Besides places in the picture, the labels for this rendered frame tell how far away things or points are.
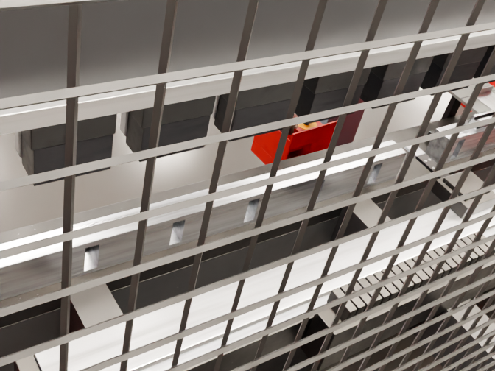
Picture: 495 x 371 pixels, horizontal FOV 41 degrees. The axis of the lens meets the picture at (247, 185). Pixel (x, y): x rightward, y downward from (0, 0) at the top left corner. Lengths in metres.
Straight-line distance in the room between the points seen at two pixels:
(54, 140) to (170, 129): 0.22
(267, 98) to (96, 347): 0.57
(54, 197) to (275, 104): 1.68
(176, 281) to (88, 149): 0.49
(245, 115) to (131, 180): 1.71
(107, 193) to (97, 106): 2.07
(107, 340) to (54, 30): 0.59
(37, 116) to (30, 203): 2.04
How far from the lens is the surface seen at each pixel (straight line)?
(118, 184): 2.98
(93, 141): 1.19
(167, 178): 3.04
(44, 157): 1.17
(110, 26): 0.85
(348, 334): 1.33
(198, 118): 1.27
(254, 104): 1.33
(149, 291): 1.55
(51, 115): 0.85
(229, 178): 1.73
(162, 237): 1.47
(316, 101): 1.45
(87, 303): 1.39
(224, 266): 1.63
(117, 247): 1.43
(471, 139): 2.08
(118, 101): 0.88
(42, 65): 0.84
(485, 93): 2.23
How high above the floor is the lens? 1.97
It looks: 40 degrees down
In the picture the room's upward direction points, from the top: 15 degrees clockwise
